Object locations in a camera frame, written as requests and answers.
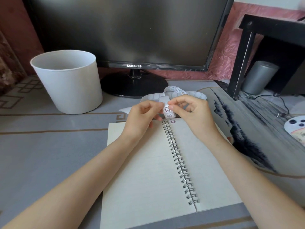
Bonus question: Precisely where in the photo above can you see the grey patterned desk mat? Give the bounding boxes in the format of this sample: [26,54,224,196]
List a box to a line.
[0,75,305,229]

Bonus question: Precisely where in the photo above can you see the person's left forearm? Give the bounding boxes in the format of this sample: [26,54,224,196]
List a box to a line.
[0,133,143,229]

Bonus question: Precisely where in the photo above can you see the white sticker strip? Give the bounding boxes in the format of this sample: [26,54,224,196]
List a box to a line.
[119,86,207,120]

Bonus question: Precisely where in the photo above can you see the person's left hand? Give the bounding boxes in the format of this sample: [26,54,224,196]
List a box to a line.
[124,100,165,141]

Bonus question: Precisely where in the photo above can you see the white plastic waste bin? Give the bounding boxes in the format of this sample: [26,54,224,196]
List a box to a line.
[30,50,103,115]

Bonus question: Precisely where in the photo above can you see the white labelled VR controller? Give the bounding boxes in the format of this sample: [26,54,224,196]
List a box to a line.
[284,116,305,147]

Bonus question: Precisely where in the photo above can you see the grey cylindrical speaker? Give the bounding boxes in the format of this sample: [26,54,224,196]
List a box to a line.
[242,60,280,95]

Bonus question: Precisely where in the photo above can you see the black cable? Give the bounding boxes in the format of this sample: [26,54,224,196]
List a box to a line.
[247,94,290,116]

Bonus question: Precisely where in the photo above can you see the black computer monitor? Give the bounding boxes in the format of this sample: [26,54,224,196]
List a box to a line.
[21,0,236,99]

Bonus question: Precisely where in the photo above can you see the brown floral curtain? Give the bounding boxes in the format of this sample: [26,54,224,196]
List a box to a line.
[0,28,27,96]

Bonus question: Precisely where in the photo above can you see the person's right forearm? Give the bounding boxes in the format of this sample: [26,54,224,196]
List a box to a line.
[205,133,305,229]

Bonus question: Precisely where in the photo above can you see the cream spiral notebook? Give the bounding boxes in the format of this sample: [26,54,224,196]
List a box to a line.
[99,118,243,229]

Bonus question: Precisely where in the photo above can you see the person's right hand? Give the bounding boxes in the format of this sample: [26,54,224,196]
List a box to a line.
[168,94,221,142]

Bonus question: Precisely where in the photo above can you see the black shelf frame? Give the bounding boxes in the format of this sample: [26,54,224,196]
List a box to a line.
[214,14,305,101]

